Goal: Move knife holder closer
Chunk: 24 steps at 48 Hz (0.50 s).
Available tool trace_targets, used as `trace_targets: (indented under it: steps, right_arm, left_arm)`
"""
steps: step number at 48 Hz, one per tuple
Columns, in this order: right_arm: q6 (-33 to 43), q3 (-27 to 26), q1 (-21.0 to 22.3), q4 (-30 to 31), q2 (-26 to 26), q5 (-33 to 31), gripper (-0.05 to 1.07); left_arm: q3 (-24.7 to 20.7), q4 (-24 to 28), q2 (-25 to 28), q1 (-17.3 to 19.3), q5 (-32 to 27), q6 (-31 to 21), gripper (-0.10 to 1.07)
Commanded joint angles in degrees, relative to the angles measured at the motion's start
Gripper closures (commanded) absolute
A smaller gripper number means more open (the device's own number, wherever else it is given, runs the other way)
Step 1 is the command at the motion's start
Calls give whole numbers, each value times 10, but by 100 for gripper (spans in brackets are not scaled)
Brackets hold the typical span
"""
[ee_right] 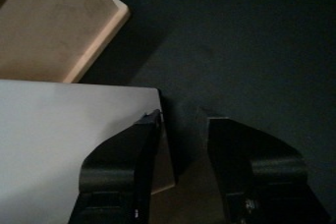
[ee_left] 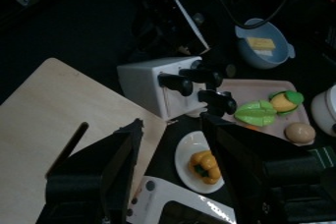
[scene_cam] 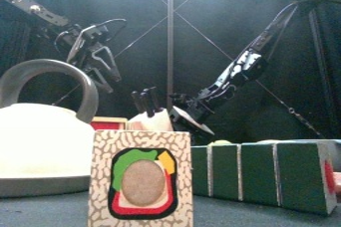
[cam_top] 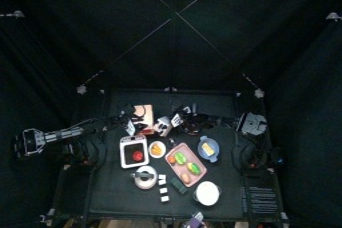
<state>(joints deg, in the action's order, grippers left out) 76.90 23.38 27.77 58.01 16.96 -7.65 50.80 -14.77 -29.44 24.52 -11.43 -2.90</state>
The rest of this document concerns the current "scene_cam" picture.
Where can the pale wooden knife holder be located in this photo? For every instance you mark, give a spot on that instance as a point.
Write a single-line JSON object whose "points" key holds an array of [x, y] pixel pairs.
{"points": [[155, 122]]}

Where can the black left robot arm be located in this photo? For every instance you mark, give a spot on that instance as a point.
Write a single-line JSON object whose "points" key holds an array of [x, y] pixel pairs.
{"points": [[31, 7]]}

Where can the green and yellow toy vegetable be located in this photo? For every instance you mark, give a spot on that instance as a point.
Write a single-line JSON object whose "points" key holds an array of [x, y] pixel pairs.
{"points": [[219, 142]]}

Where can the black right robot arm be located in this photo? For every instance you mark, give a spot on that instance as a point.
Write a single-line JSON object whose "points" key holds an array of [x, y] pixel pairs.
{"points": [[266, 38]]}

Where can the white patterned sushi piece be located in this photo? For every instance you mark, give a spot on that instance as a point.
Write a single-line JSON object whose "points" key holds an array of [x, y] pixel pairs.
{"points": [[142, 178]]}

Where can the dark green sliced maki roll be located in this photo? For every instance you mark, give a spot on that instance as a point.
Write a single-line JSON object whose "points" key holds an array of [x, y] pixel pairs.
{"points": [[257, 171]]}

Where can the thin metal frame pole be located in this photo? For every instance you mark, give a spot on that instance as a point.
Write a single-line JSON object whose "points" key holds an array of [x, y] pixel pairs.
{"points": [[170, 22]]}

